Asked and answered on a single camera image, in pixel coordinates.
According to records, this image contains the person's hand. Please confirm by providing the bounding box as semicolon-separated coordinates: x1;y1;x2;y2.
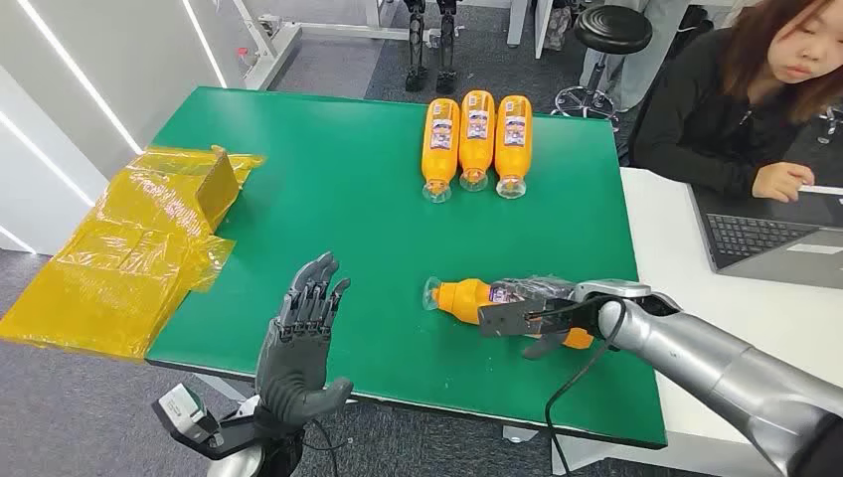
752;162;816;204

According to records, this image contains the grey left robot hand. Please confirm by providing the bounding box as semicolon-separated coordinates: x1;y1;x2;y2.
254;250;355;432

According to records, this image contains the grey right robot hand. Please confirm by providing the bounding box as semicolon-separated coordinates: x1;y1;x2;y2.
477;276;617;361

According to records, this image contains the orange juice bottle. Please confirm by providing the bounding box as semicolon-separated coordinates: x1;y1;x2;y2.
457;88;496;194
493;94;534;200
421;276;595;350
421;97;461;205

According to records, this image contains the grey laptop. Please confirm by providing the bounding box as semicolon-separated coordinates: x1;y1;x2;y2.
688;184;843;291

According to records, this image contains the chrome chair base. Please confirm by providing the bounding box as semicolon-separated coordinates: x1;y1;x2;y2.
815;104;843;146

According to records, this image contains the yellow film wrapped cardboard box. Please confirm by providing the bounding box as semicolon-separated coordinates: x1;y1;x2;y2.
0;144;266;362

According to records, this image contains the black round stool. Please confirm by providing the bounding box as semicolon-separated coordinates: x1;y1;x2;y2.
552;5;654;129

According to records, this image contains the patterned bag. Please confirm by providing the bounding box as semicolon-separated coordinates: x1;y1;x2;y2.
543;5;573;53

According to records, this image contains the black robot leg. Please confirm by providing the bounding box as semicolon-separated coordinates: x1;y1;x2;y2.
403;0;429;93
434;0;461;95

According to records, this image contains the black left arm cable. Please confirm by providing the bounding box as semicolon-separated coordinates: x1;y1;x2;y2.
302;420;341;477

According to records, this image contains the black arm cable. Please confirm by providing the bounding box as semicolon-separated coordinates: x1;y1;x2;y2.
302;420;341;477
544;296;628;477

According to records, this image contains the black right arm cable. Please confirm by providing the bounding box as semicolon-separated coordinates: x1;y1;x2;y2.
544;296;628;477

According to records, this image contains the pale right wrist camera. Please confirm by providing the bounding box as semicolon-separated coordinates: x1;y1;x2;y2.
571;278;653;304

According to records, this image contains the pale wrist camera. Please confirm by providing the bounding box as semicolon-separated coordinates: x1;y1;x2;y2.
152;384;264;462
571;278;653;304

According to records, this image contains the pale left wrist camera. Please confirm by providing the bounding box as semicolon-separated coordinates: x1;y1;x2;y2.
152;384;264;462

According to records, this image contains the white desk frame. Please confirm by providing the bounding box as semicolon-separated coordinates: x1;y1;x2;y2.
505;0;553;61

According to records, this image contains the white metal gantry frame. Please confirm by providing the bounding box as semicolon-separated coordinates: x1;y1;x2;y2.
230;0;462;91

